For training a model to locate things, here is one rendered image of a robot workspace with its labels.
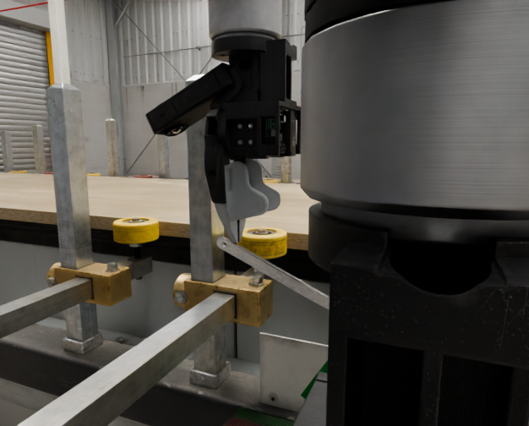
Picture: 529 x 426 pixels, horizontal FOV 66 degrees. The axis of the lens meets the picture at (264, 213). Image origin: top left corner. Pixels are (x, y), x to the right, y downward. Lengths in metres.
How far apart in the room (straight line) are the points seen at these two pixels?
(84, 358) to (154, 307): 0.23
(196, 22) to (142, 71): 1.84
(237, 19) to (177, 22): 9.64
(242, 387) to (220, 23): 0.47
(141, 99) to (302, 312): 9.89
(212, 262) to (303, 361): 0.17
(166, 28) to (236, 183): 9.81
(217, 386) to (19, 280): 0.73
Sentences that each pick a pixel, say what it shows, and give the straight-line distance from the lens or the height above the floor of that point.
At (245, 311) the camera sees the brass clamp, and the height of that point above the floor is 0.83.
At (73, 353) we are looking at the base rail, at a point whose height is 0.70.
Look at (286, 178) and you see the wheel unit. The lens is 1.66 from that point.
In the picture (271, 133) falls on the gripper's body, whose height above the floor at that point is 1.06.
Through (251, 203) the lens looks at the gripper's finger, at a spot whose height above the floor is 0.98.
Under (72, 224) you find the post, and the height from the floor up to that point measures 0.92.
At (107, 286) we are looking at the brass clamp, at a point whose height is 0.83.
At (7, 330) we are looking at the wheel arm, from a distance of 0.62.
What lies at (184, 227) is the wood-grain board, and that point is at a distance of 0.77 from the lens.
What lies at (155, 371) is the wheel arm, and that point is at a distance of 0.43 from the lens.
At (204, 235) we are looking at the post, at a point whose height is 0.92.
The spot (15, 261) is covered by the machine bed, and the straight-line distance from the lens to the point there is 1.22.
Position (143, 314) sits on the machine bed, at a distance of 0.97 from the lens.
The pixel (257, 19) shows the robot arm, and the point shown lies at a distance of 0.43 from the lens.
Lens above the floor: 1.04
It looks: 10 degrees down
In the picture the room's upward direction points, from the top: straight up
